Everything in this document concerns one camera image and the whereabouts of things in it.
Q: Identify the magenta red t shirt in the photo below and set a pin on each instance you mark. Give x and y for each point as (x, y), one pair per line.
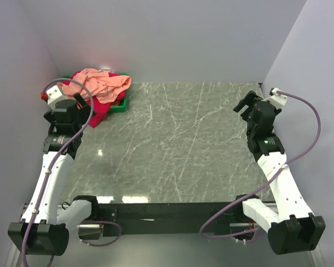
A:
(100, 110)

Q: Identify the green plastic bin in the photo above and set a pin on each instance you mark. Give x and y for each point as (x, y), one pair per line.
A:
(122, 107)

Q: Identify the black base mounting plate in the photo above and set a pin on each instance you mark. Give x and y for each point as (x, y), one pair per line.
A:
(150, 218)

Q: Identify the salmon pink t shirt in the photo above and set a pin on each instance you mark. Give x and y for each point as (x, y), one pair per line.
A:
(100, 84)

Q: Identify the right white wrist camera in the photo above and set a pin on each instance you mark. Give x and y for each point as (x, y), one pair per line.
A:
(276, 99)

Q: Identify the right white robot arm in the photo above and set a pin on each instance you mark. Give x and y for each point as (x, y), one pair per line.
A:
(293, 227)

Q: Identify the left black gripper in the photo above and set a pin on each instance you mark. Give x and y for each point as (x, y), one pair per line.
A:
(83, 112)

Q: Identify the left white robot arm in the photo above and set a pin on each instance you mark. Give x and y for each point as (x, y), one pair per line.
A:
(42, 229)

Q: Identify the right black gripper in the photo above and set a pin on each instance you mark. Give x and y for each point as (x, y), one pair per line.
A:
(248, 100)

